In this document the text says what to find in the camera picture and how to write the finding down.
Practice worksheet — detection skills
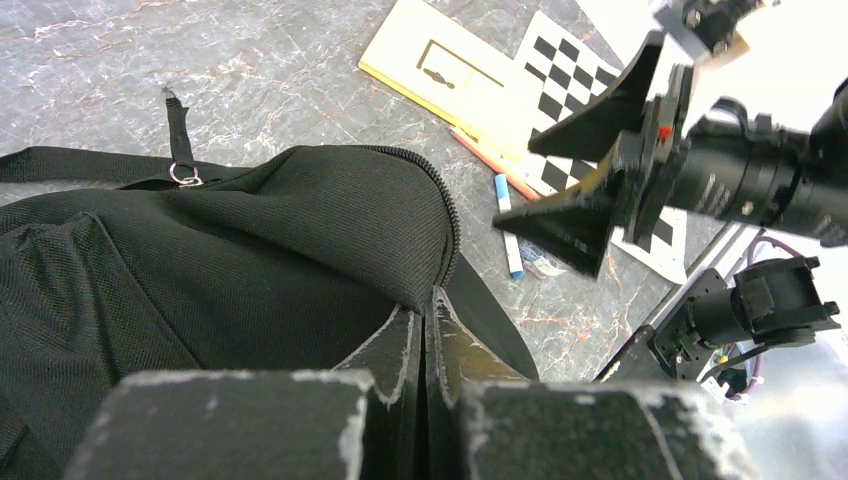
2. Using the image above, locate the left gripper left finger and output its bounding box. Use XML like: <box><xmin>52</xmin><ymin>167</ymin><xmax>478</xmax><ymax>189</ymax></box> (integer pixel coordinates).
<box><xmin>335</xmin><ymin>305</ymin><xmax>422</xmax><ymax>479</ymax></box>

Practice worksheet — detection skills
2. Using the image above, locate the black student backpack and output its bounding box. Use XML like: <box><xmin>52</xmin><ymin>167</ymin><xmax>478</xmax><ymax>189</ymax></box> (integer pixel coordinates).
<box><xmin>1</xmin><ymin>94</ymin><xmax>538</xmax><ymax>479</ymax></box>

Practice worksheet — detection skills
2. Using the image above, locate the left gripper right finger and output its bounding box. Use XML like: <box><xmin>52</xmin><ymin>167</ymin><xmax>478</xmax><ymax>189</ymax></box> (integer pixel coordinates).
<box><xmin>424</xmin><ymin>286</ymin><xmax>528</xmax><ymax>479</ymax></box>

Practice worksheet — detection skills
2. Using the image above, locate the orange pencil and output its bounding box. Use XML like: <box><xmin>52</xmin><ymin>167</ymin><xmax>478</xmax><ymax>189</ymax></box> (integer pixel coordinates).
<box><xmin>450</xmin><ymin>126</ymin><xmax>541</xmax><ymax>201</ymax></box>

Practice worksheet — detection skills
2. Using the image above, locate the white blue marker pen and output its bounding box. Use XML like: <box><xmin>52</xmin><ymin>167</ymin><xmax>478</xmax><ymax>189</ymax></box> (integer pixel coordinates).
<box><xmin>494</xmin><ymin>173</ymin><xmax>526</xmax><ymax>281</ymax></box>

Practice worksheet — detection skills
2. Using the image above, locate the yellow booklet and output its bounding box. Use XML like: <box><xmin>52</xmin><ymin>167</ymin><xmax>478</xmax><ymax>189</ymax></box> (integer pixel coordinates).
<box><xmin>359</xmin><ymin>0</ymin><xmax>539</xmax><ymax>161</ymax></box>

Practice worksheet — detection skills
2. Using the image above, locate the clear paperclip jar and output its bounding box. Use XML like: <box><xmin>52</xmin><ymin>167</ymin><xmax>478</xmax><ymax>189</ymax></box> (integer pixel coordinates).
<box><xmin>518</xmin><ymin>239</ymin><xmax>567</xmax><ymax>279</ymax></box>

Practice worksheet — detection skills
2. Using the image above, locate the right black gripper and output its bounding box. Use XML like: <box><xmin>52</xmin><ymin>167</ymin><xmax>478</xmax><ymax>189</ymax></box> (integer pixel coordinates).
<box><xmin>492</xmin><ymin>30</ymin><xmax>847</xmax><ymax>277</ymax></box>

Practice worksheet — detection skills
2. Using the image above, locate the black white chessboard mat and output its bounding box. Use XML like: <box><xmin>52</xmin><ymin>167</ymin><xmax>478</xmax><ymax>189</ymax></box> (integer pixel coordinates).
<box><xmin>514</xmin><ymin>11</ymin><xmax>687</xmax><ymax>284</ymax></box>

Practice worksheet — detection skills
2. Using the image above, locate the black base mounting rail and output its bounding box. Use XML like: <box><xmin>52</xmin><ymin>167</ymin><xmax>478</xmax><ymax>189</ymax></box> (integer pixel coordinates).
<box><xmin>594</xmin><ymin>223</ymin><xmax>765</xmax><ymax>382</ymax></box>

